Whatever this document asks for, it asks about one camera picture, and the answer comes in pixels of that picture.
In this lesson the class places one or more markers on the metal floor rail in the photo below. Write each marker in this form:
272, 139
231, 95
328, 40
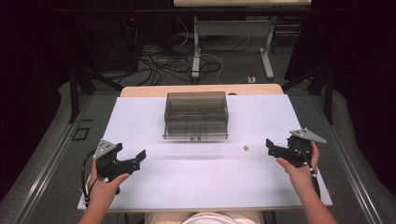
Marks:
351, 174
46, 168

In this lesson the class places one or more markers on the white desk with metal legs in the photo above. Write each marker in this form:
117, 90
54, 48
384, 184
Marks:
233, 28

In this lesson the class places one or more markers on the dark cabinet with red light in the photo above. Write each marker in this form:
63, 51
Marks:
106, 40

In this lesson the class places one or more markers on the person's left hand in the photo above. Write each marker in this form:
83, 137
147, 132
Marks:
102, 189

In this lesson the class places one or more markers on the black metal stand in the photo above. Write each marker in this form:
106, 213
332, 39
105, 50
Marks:
328, 96
74, 93

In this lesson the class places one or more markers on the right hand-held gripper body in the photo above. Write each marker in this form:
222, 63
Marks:
299, 152

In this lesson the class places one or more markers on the person's white shirt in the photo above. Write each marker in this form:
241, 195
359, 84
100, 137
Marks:
214, 219

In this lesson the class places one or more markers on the person's right hand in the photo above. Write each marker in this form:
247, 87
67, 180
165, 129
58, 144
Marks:
302, 177

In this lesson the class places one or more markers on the clear plastic drawer box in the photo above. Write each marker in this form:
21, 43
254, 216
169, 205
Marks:
196, 115

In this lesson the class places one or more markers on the square floor hatch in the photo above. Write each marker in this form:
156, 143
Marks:
81, 133

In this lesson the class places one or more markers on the white power strip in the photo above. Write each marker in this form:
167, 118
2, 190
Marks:
251, 79

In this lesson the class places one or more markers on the white table cover sheet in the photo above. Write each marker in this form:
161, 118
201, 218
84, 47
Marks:
193, 180

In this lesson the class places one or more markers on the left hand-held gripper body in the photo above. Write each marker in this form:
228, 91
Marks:
107, 161

